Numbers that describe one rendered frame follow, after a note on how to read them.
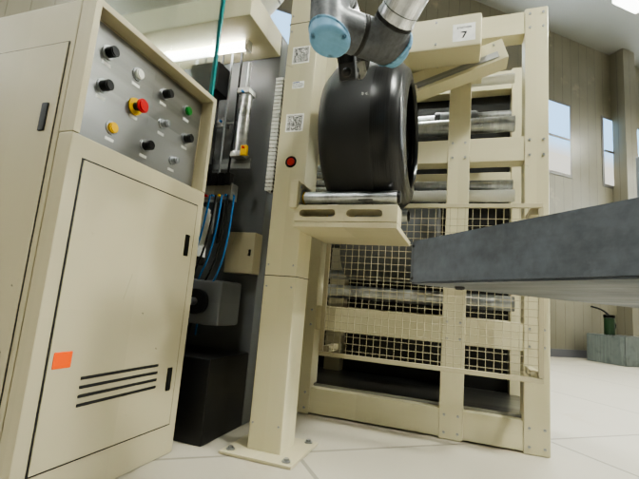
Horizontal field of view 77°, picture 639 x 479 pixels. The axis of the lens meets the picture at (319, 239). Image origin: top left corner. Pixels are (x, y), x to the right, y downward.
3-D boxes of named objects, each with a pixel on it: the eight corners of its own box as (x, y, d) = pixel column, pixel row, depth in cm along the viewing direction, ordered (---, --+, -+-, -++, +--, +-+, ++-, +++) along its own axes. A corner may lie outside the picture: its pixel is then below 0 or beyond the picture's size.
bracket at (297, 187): (288, 207, 140) (291, 180, 141) (324, 229, 177) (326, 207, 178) (298, 207, 139) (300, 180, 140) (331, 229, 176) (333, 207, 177)
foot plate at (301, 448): (218, 453, 137) (219, 446, 138) (255, 431, 162) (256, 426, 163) (290, 470, 128) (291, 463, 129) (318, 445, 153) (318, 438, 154)
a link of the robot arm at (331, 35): (367, 41, 87) (366, -5, 90) (317, 22, 82) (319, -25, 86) (347, 68, 95) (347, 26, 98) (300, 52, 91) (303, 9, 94)
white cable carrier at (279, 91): (263, 190, 158) (276, 77, 166) (269, 193, 163) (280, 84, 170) (274, 189, 157) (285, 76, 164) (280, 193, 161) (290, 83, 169)
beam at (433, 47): (338, 61, 185) (340, 31, 188) (352, 89, 209) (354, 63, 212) (481, 43, 165) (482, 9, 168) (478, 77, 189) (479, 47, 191)
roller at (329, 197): (305, 201, 148) (300, 205, 144) (303, 190, 146) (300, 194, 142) (401, 201, 136) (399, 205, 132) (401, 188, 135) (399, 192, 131)
